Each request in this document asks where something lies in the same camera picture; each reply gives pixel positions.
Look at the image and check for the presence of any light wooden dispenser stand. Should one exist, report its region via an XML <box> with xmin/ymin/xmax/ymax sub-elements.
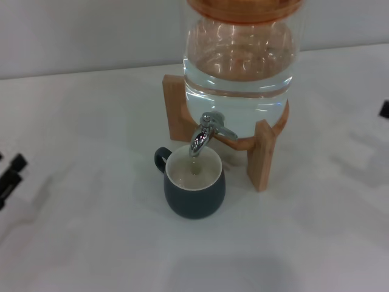
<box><xmin>162</xmin><ymin>74</ymin><xmax>291</xmax><ymax>193</ymax></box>

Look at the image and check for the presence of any wooden dispenser lid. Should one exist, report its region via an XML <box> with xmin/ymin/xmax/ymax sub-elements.
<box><xmin>185</xmin><ymin>0</ymin><xmax>301</xmax><ymax>24</ymax></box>

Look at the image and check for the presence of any chrome dispenser faucet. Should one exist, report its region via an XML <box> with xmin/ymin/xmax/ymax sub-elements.
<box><xmin>190</xmin><ymin>111</ymin><xmax>239</xmax><ymax>158</ymax></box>

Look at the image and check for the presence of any glass water dispenser jar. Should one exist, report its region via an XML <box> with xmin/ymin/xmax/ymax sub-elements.
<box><xmin>182</xmin><ymin>0</ymin><xmax>305</xmax><ymax>139</ymax></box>

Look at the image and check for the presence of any dark grey ceramic mug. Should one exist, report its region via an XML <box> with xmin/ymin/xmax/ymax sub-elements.
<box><xmin>154</xmin><ymin>146</ymin><xmax>227</xmax><ymax>220</ymax></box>

